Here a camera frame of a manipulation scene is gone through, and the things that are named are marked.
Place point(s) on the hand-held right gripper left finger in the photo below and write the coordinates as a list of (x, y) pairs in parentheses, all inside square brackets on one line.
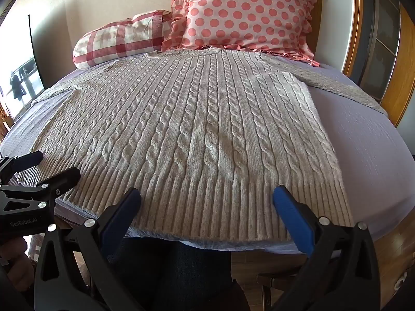
[(119, 222)]

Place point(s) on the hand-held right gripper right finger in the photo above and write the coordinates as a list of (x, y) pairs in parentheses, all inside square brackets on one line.
[(293, 222)]

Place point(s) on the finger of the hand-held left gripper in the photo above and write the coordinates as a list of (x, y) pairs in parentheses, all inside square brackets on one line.
[(22, 163), (48, 184)]

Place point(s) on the person's left hand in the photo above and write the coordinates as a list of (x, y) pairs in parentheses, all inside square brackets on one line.
[(14, 259)]

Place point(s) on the person's dark trouser legs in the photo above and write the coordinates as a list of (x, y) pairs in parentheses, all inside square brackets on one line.
[(181, 275)]

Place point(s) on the lilac bed sheet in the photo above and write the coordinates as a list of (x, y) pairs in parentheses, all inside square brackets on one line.
[(360, 142)]

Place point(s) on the red plaid pillow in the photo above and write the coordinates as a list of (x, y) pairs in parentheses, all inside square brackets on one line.
[(120, 40)]

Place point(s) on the pink polka dot pillow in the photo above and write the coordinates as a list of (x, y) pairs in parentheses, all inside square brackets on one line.
[(246, 13)]

